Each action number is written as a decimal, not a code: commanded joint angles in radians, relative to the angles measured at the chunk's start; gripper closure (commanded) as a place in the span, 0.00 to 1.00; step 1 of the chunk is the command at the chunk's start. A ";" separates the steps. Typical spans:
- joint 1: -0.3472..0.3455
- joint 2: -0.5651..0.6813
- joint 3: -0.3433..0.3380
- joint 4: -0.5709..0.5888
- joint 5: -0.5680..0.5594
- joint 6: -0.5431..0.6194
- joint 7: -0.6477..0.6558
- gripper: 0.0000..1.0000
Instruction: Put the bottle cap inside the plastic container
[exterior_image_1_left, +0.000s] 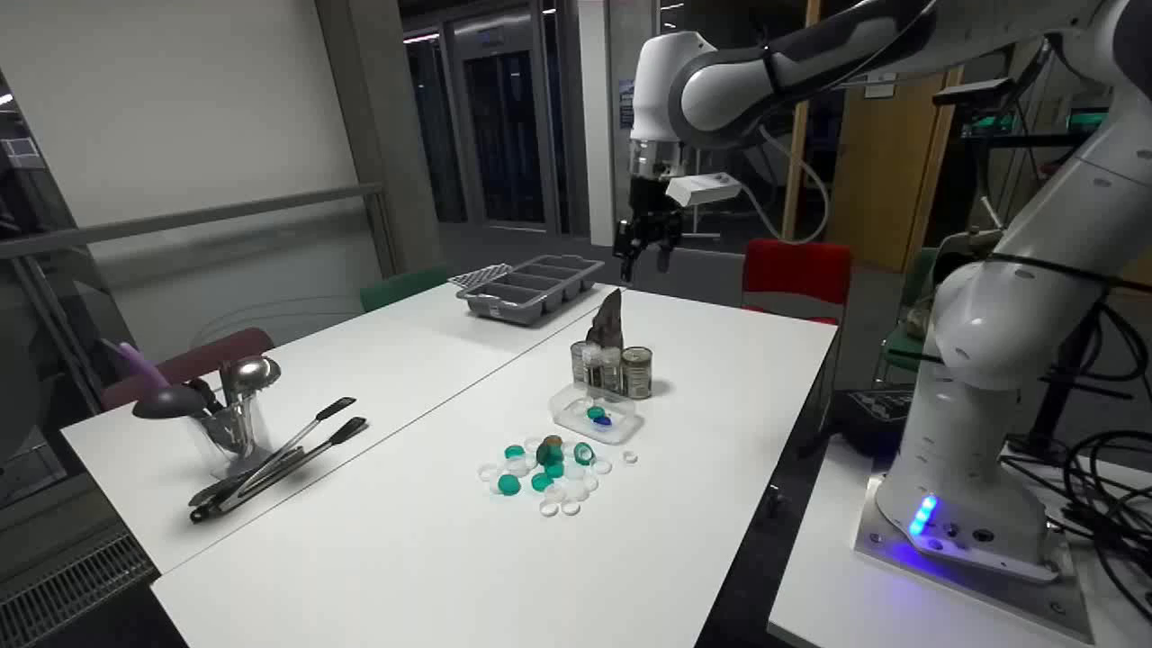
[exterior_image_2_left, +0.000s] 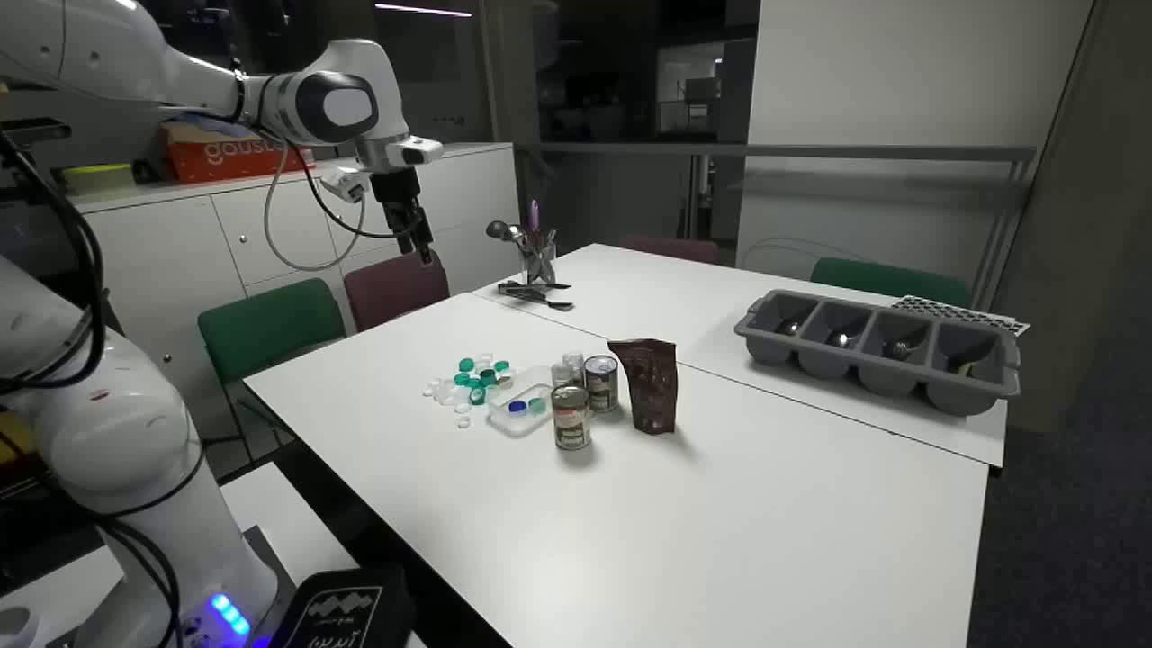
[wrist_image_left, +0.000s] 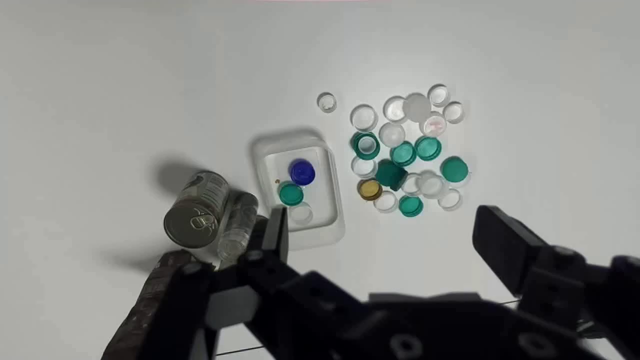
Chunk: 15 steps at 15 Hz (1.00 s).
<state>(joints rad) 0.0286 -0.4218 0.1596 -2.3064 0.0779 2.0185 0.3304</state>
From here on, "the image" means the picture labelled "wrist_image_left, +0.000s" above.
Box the blue bottle cap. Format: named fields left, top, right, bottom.
left=287, top=157, right=319, bottom=187

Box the grey white bottle cap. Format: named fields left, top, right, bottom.
left=401, top=90, right=435, bottom=124

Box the small white bottle cap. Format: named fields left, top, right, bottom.
left=314, top=90, right=338, bottom=114

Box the gold bottle cap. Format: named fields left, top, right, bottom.
left=356, top=176, right=384, bottom=203

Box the clear plastic container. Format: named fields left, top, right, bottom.
left=249, top=129, right=349, bottom=251

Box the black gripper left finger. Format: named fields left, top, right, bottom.
left=156, top=206, right=366, bottom=360

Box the green cap holding white cap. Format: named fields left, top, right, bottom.
left=349, top=131, right=383, bottom=162

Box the dark green bottle cap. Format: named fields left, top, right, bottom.
left=374, top=159, right=403, bottom=189
left=386, top=169, right=410, bottom=195

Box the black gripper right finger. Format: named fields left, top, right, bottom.
left=472, top=205, right=640, bottom=357

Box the brown foil pouch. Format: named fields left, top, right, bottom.
left=99, top=248, right=202, bottom=360

